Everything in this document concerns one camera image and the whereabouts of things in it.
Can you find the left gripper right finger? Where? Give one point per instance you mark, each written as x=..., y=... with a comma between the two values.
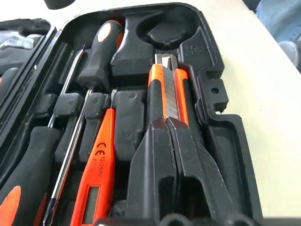
x=192, y=160

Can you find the orange black utility knife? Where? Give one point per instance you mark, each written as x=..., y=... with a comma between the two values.
x=156, y=94

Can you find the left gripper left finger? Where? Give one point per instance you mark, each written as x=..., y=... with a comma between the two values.
x=148, y=164

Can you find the person's shoe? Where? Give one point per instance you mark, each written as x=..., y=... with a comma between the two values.
x=291, y=50

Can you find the black tool case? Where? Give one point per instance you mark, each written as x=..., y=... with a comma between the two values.
x=218, y=141

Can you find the orange voltage tester pen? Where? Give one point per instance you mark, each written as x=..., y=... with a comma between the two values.
x=98, y=164

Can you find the person's blue jeans leg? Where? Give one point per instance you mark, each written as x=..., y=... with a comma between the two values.
x=279, y=18

